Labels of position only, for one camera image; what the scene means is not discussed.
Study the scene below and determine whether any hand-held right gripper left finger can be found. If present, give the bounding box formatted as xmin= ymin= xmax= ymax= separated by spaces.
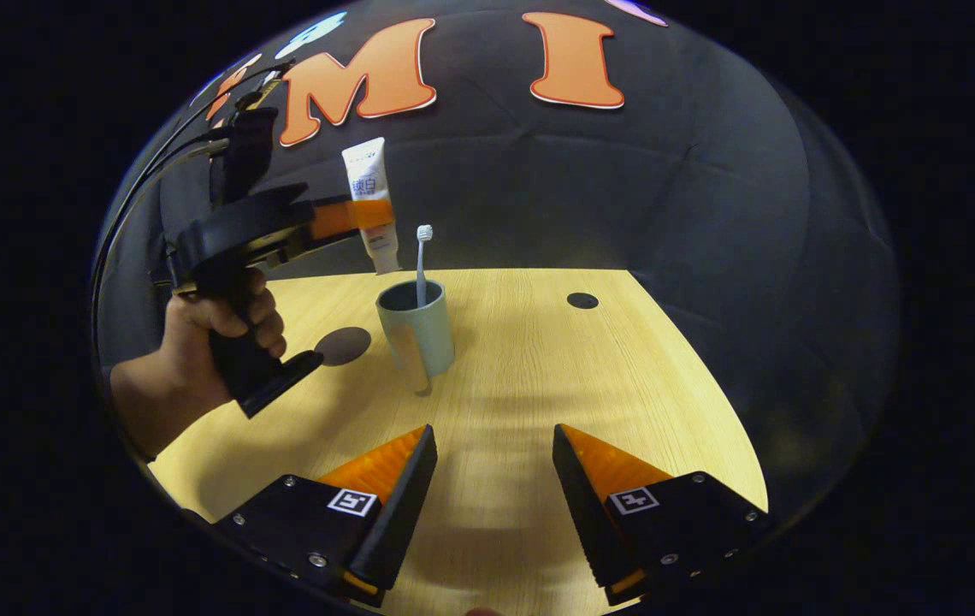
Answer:
xmin=213 ymin=423 xmax=440 ymax=609

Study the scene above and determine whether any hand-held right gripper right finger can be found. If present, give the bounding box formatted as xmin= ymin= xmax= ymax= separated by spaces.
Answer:
xmin=552 ymin=423 xmax=771 ymax=607

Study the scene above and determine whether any white toothpaste tube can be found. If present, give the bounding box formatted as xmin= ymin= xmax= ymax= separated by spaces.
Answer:
xmin=341 ymin=137 xmax=401 ymax=275

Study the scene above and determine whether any white toothbrush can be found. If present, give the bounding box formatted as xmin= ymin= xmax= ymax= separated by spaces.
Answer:
xmin=415 ymin=224 xmax=435 ymax=309

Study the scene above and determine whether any dark brown round coaster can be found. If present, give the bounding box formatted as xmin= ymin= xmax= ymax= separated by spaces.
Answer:
xmin=314 ymin=326 xmax=373 ymax=368

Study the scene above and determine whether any pale blue cup wooden handle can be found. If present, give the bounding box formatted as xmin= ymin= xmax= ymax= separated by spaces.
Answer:
xmin=375 ymin=279 xmax=457 ymax=397

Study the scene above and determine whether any wooden desktop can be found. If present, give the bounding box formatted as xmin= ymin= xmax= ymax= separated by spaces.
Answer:
xmin=150 ymin=269 xmax=769 ymax=616

